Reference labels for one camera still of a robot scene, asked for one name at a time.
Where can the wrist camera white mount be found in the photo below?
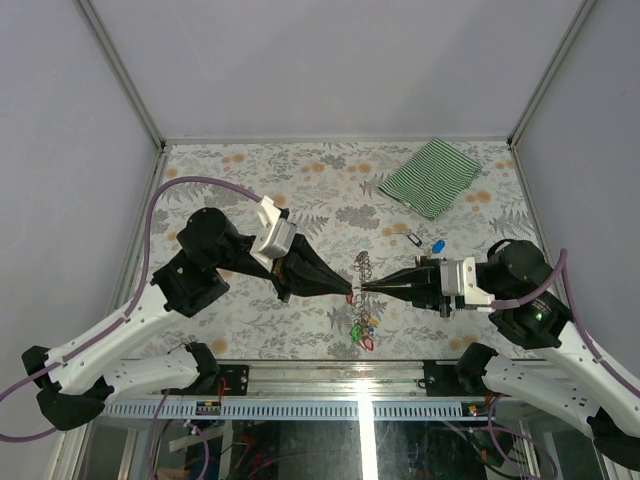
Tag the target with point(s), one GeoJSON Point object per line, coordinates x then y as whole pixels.
{"type": "Point", "coordinates": [459, 285]}
{"type": "Point", "coordinates": [274, 239]}

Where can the key with black tag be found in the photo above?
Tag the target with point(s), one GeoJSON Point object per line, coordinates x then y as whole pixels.
{"type": "Point", "coordinates": [414, 239]}

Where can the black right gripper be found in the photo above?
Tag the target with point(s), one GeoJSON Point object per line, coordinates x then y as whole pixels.
{"type": "Point", "coordinates": [419, 284]}

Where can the key with blue tag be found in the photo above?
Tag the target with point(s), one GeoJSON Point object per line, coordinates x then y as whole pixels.
{"type": "Point", "coordinates": [438, 246]}

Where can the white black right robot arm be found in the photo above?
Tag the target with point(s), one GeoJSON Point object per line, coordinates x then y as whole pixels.
{"type": "Point", "coordinates": [512, 287]}

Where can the green key tag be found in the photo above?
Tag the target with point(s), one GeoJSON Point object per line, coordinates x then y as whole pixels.
{"type": "Point", "coordinates": [356, 333]}

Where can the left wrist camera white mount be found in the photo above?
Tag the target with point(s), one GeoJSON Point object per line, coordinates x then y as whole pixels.
{"type": "Point", "coordinates": [274, 239]}

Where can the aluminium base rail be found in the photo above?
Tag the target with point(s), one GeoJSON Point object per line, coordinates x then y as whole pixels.
{"type": "Point", "coordinates": [388, 390]}

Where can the green white striped cloth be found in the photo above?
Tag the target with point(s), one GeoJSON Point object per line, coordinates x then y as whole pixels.
{"type": "Point", "coordinates": [432, 179]}

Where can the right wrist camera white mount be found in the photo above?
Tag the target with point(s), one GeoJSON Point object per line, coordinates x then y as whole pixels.
{"type": "Point", "coordinates": [459, 285]}

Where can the floral tablecloth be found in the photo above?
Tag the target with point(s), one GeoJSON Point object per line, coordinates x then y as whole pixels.
{"type": "Point", "coordinates": [332, 193]}

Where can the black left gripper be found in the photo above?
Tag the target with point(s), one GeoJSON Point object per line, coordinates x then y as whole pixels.
{"type": "Point", "coordinates": [304, 271]}

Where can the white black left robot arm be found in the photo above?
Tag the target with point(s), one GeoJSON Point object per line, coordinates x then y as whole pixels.
{"type": "Point", "coordinates": [77, 380]}

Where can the red key tag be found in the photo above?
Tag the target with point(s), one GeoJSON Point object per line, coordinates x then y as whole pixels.
{"type": "Point", "coordinates": [367, 343]}

